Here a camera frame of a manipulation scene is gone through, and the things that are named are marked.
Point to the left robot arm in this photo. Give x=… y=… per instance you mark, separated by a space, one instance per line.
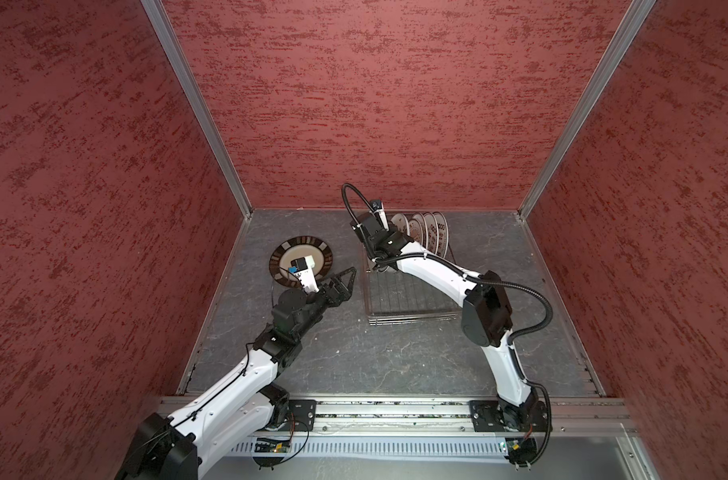
x=189 y=442

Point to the corner aluminium profile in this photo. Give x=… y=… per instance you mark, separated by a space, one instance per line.
x=625 y=33
x=170 y=43

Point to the white slotted cable duct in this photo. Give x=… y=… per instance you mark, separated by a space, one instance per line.
x=463 y=449

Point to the metal wire dish rack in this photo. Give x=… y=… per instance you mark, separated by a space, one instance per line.
x=393 y=297

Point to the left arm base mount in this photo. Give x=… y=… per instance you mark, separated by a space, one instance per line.
x=291 y=413

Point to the left corner aluminium profile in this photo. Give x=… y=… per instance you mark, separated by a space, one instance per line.
x=170 y=43

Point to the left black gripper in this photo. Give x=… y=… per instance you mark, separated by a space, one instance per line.
x=334 y=299

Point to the right corner aluminium profile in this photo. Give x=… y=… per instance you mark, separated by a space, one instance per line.
x=625 y=33

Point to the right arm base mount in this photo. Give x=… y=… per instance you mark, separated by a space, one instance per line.
x=490 y=416

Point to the small sunburst plate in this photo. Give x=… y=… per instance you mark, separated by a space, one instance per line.
x=401 y=222

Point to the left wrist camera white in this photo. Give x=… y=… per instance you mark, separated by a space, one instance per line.
x=303 y=269

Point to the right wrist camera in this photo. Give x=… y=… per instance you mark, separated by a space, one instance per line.
x=377 y=208

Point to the sunburst green rim plate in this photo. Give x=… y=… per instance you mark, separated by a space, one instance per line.
x=417 y=228

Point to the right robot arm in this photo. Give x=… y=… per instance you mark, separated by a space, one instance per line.
x=486 y=318

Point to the aluminium front rail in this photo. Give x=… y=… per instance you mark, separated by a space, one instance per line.
x=346 y=415

